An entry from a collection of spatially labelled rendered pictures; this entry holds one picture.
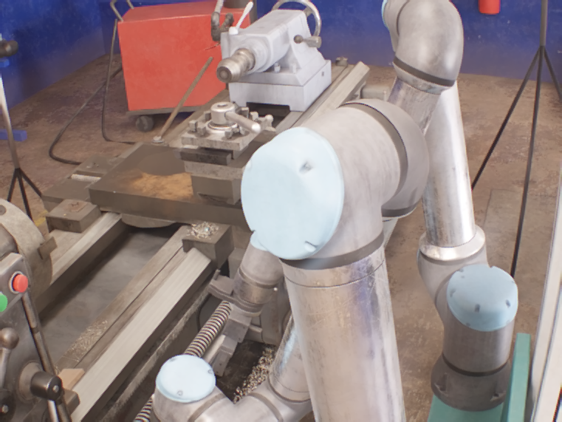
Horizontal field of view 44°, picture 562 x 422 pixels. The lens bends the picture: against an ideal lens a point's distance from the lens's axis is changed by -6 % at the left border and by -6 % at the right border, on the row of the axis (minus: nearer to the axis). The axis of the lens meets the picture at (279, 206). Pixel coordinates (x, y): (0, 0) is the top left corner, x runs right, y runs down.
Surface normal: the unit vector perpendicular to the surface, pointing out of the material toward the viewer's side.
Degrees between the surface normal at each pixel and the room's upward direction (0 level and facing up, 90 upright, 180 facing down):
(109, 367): 36
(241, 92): 90
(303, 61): 66
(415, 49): 60
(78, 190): 0
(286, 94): 90
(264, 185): 83
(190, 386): 19
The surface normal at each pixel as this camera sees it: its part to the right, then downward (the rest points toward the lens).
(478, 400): -0.11, 0.16
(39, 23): 0.93, 0.12
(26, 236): 0.75, -0.37
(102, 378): 0.49, -0.64
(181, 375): 0.18, -0.73
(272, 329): -0.37, 0.47
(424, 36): -0.35, -0.17
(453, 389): -0.67, 0.07
